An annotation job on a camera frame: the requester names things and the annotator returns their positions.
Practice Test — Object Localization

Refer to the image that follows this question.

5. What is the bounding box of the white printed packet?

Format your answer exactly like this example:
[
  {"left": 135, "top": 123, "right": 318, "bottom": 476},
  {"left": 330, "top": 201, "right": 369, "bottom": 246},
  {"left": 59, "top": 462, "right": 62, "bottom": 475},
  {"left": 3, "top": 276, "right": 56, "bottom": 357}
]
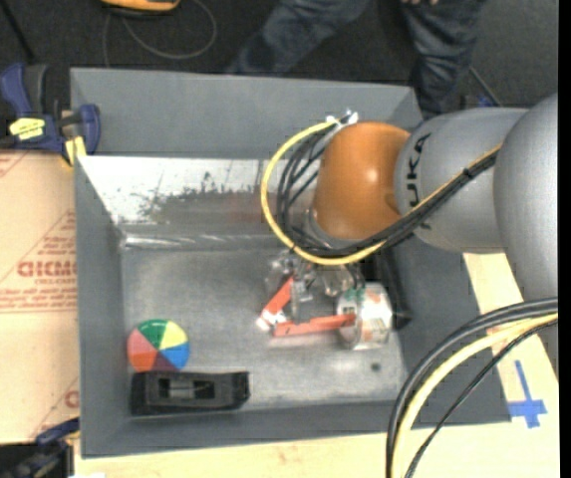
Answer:
[{"left": 335, "top": 282, "right": 395, "bottom": 352}]

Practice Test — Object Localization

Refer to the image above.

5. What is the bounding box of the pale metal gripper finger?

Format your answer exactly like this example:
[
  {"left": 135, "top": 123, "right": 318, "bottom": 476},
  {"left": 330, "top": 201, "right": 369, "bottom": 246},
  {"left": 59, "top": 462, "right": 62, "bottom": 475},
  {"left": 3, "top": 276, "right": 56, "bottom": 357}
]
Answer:
[
  {"left": 265, "top": 257, "right": 297, "bottom": 294},
  {"left": 290, "top": 277, "right": 315, "bottom": 324}
]

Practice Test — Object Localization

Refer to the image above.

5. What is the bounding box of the grey metal bin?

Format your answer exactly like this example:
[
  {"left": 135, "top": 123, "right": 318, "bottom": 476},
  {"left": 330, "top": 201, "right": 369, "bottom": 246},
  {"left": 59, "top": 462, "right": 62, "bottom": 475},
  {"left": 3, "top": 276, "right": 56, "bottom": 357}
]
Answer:
[{"left": 69, "top": 67, "right": 511, "bottom": 457}]

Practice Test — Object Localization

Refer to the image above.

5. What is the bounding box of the person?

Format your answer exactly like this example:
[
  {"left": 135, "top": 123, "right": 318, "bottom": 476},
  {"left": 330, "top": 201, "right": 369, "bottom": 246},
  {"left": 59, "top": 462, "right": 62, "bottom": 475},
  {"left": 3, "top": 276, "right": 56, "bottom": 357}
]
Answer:
[{"left": 224, "top": 0, "right": 508, "bottom": 120}]

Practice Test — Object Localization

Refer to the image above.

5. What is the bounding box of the orange and white plastic tool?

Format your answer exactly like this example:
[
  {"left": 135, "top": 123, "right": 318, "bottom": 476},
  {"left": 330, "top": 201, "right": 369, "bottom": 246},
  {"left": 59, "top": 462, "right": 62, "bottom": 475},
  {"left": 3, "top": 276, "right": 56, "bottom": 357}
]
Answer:
[{"left": 255, "top": 276, "right": 357, "bottom": 339}]

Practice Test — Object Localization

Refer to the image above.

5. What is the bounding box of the black cylinder on white bracket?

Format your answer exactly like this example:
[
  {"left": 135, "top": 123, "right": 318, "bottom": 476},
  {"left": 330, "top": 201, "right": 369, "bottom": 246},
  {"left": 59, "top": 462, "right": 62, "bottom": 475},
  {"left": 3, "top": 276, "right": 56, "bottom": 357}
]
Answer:
[{"left": 369, "top": 254, "right": 413, "bottom": 331}]

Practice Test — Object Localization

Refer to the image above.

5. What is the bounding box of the multicolour ball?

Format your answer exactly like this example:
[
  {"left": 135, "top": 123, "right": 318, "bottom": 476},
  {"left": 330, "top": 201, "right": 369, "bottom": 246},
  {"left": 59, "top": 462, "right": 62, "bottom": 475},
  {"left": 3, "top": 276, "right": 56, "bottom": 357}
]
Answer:
[{"left": 126, "top": 319, "right": 190, "bottom": 373}]

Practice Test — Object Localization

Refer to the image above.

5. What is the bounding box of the brown cardboard board, red print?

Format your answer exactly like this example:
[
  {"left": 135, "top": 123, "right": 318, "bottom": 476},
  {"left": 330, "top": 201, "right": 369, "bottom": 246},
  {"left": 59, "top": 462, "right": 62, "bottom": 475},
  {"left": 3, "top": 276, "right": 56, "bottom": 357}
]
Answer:
[{"left": 0, "top": 148, "right": 82, "bottom": 447}]

